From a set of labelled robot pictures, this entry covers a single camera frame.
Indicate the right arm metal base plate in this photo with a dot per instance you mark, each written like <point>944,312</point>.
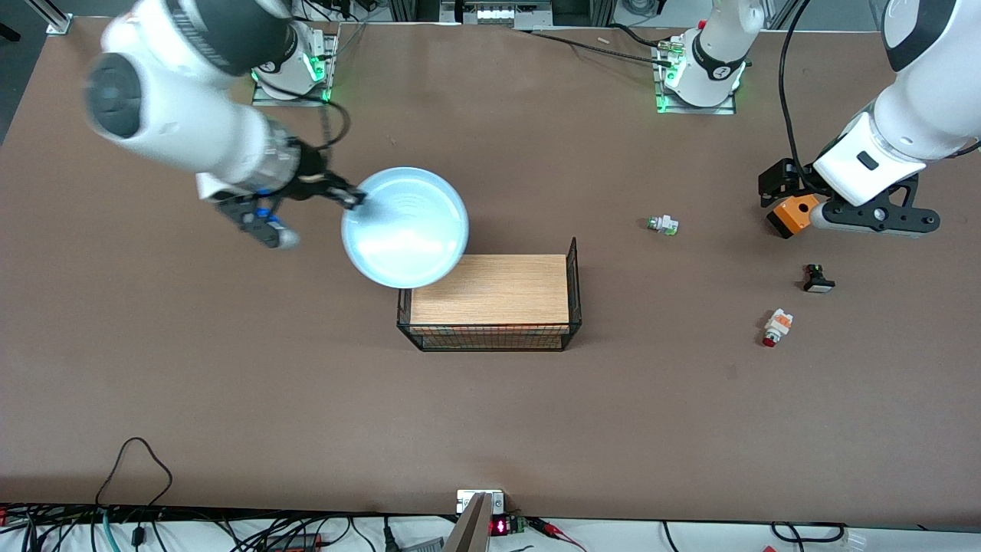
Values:
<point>295,98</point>

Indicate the orange button box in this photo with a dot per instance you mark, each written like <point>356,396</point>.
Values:
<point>791,217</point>

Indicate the light blue round plate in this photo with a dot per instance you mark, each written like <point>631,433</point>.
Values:
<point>406,230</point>

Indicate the red push button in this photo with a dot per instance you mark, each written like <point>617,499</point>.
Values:
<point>777,327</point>

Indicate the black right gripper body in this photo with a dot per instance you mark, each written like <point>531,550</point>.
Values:
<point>312,166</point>

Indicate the black push button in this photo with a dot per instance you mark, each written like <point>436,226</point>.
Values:
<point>818,280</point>

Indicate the circuit board red display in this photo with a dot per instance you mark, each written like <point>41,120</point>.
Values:
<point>507,526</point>

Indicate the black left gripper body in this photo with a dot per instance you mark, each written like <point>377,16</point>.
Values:
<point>783,181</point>

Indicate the green push button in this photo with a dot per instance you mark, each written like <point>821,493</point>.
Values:
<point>664,225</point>

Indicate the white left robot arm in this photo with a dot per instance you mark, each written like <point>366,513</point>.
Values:
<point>920,100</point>

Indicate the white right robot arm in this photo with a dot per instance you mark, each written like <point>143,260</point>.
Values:
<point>176,130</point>

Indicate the silver metal mounting bracket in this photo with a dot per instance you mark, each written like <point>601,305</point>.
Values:
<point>469,529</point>

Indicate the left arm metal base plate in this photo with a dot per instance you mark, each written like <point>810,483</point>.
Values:
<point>693,110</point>

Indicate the aluminium frame extrusion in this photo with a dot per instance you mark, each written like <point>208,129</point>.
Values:
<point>55,19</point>

